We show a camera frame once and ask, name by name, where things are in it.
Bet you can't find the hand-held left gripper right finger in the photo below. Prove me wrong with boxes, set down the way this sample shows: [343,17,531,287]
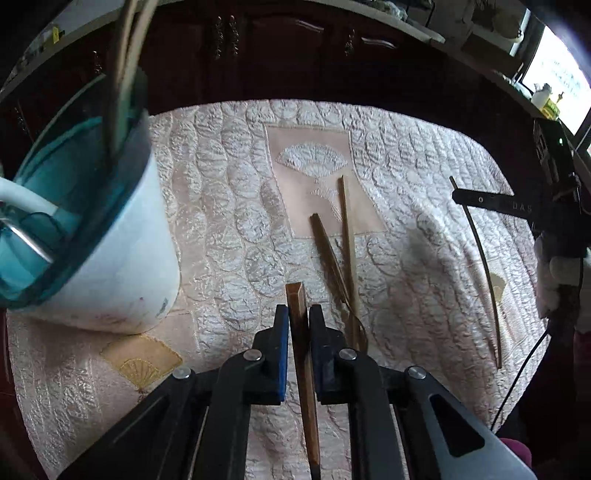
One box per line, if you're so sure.
[307,304,539,480]

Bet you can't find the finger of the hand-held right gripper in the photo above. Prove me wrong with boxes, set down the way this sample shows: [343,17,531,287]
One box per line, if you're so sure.
[451,188,539,217]

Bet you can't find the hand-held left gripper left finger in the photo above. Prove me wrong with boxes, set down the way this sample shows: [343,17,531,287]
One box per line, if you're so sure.
[58,304,291,480]

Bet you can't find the dark thin chopstick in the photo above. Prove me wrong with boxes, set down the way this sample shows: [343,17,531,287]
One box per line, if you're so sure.
[449,176,503,369]

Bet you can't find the teal and white utensil holder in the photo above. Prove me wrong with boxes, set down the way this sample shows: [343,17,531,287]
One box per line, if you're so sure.
[0,71,182,335]

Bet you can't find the metal spoon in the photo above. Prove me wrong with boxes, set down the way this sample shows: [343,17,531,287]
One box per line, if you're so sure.
[0,216,54,265]

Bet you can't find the white ceramic spoon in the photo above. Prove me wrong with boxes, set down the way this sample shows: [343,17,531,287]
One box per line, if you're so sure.
[0,177,59,219]

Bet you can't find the person's right hand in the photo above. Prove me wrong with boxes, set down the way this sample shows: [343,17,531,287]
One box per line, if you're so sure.
[534,230,591,320]

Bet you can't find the small white bottle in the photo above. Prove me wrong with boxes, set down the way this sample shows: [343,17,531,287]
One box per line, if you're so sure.
[530,83,553,108]

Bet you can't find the bright window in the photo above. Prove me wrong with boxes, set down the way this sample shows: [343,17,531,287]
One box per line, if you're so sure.
[521,27,591,136]

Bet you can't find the quilted beige table cloth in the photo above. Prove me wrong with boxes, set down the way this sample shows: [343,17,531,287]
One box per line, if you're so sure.
[6,99,551,480]

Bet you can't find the stone kitchen countertop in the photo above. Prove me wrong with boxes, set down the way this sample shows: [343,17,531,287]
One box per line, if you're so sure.
[0,0,573,134]

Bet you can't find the wooden lower kitchen cabinets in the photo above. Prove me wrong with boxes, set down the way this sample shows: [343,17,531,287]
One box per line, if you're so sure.
[0,9,536,185]

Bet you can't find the black cable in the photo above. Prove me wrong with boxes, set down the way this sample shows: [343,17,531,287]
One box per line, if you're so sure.
[491,320,553,428]

